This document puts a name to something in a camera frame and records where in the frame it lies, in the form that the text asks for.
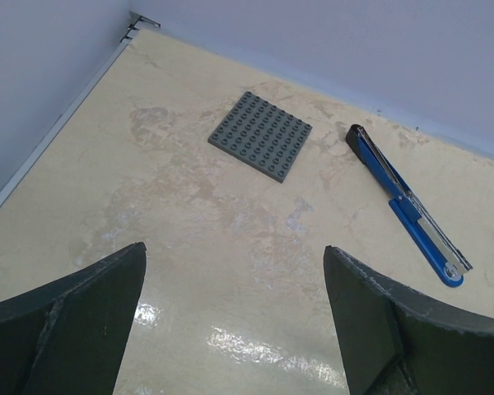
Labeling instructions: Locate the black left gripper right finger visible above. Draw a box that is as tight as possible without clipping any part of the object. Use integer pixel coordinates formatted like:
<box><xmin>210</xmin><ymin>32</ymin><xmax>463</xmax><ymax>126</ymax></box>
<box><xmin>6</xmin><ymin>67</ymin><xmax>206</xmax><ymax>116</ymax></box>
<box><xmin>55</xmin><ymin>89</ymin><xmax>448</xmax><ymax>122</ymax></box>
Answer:
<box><xmin>324</xmin><ymin>246</ymin><xmax>494</xmax><ymax>394</ymax></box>

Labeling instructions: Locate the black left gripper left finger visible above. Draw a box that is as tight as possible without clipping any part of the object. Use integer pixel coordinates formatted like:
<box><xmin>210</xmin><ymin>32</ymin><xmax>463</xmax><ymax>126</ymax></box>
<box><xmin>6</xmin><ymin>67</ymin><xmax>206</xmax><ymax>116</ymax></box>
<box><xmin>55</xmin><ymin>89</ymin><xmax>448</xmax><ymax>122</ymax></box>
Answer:
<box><xmin>0</xmin><ymin>242</ymin><xmax>147</xmax><ymax>394</ymax></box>

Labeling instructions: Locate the blue black stapler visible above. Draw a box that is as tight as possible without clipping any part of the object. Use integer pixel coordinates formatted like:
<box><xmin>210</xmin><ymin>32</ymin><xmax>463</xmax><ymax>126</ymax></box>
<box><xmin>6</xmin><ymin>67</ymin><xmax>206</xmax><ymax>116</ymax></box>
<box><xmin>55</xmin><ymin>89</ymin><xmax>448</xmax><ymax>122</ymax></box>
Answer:
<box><xmin>346</xmin><ymin>124</ymin><xmax>473</xmax><ymax>288</ymax></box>

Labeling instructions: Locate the grey studded baseplate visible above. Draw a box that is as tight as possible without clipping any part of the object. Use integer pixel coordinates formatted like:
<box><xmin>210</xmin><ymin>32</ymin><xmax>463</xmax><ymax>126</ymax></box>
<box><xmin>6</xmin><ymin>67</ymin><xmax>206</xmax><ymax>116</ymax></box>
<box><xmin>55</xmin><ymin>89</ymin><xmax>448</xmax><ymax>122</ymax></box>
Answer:
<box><xmin>208</xmin><ymin>91</ymin><xmax>312</xmax><ymax>183</ymax></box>

